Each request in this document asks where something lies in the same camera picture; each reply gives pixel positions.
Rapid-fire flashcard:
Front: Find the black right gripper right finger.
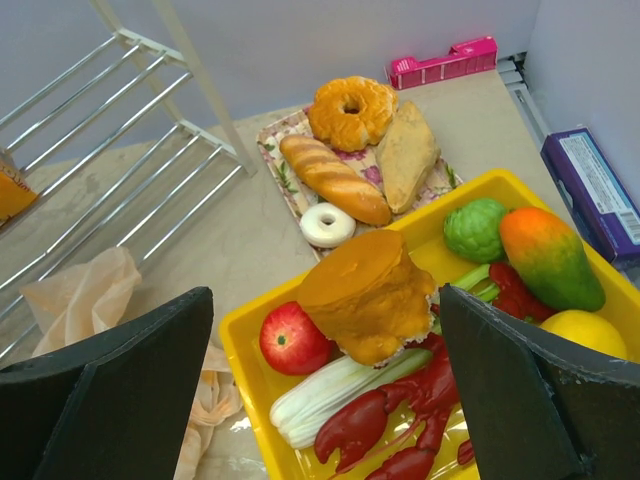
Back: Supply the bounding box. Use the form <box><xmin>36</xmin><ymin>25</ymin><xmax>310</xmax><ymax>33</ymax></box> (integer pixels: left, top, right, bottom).
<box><xmin>440</xmin><ymin>284</ymin><xmax>639</xmax><ymax>479</ymax></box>

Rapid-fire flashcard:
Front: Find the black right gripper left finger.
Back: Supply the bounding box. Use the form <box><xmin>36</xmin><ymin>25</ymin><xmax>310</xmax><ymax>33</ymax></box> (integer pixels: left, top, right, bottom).
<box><xmin>1</xmin><ymin>287</ymin><xmax>214</xmax><ymax>479</ymax></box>

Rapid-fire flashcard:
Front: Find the translucent orange plastic bag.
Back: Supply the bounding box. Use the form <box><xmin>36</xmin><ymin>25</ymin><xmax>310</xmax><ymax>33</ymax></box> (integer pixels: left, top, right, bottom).
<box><xmin>20</xmin><ymin>247</ymin><xmax>241</xmax><ymax>479</ymax></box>

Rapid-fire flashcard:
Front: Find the orange yellow snack bag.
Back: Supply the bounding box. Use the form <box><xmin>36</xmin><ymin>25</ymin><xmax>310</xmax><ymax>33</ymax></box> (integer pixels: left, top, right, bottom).
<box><xmin>0</xmin><ymin>147</ymin><xmax>39</xmax><ymax>226</ymax></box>

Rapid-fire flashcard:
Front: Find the yellow lemon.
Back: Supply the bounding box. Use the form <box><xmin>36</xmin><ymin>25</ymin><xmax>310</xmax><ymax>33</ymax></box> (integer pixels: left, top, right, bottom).
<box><xmin>539</xmin><ymin>310</ymin><xmax>629</xmax><ymax>360</ymax></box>

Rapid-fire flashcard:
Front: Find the red lobster toy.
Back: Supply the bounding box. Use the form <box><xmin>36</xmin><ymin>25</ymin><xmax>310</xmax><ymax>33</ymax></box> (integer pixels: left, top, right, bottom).
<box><xmin>314</xmin><ymin>333</ymin><xmax>460</xmax><ymax>479</ymax></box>

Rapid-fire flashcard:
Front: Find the orange green mango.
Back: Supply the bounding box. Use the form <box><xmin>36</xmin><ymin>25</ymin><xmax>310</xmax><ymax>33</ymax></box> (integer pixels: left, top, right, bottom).
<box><xmin>499</xmin><ymin>207</ymin><xmax>606</xmax><ymax>312</ymax></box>

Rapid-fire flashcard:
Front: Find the white celery cabbage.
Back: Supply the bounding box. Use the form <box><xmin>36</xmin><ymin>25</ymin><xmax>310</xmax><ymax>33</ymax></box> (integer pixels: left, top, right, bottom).
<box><xmin>269</xmin><ymin>349</ymin><xmax>432</xmax><ymax>449</ymax></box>

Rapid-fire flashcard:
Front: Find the red apple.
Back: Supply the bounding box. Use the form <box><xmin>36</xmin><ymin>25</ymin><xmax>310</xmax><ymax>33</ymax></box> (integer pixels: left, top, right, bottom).
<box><xmin>259</xmin><ymin>301</ymin><xmax>333</xmax><ymax>376</ymax></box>

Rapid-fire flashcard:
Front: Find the green custard apple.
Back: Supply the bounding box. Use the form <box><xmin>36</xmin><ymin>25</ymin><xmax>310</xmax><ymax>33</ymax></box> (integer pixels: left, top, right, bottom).
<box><xmin>443</xmin><ymin>197</ymin><xmax>508</xmax><ymax>264</ymax></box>

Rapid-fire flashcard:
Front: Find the large brown muffin bread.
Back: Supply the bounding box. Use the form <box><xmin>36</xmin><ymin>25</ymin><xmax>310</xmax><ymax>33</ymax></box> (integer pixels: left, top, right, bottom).
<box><xmin>297</xmin><ymin>229</ymin><xmax>437</xmax><ymax>366</ymax></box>

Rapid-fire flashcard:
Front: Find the yellow plastic bin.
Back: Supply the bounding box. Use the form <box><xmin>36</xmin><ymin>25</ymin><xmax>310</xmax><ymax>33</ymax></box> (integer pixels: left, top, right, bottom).
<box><xmin>219</xmin><ymin>169</ymin><xmax>639</xmax><ymax>479</ymax></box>

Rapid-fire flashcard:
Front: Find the purple box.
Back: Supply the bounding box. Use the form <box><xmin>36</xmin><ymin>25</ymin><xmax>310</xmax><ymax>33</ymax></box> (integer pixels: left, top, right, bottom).
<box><xmin>540</xmin><ymin>128</ymin><xmax>639</xmax><ymax>271</ymax></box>

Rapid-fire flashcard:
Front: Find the white metal shoe rack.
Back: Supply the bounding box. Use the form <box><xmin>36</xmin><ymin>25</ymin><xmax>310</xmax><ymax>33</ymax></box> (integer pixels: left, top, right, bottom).
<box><xmin>1</xmin><ymin>1</ymin><xmax>257</xmax><ymax>365</ymax></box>

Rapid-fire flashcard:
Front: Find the white glazed doughnut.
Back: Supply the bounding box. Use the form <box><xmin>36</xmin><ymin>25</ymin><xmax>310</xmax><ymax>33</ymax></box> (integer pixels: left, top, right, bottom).
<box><xmin>300</xmin><ymin>202</ymin><xmax>356</xmax><ymax>248</ymax></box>

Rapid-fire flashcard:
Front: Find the tan triangular pastry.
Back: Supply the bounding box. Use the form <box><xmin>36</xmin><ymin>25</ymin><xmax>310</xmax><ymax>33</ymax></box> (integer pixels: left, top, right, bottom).
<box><xmin>376</xmin><ymin>101</ymin><xmax>441</xmax><ymax>214</ymax></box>

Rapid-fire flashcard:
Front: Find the baguette bread loaf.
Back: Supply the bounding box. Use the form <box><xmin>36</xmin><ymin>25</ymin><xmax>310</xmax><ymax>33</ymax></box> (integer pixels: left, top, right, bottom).
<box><xmin>279</xmin><ymin>134</ymin><xmax>392</xmax><ymax>226</ymax></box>

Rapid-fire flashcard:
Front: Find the pink box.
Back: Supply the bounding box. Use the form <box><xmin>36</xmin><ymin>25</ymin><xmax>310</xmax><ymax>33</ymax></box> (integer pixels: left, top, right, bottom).
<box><xmin>385</xmin><ymin>36</ymin><xmax>498</xmax><ymax>90</ymax></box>

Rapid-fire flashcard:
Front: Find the orange ring doughnut bread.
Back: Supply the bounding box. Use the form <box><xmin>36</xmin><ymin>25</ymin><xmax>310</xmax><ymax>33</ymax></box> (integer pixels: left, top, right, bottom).
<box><xmin>307</xmin><ymin>76</ymin><xmax>398</xmax><ymax>152</ymax></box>

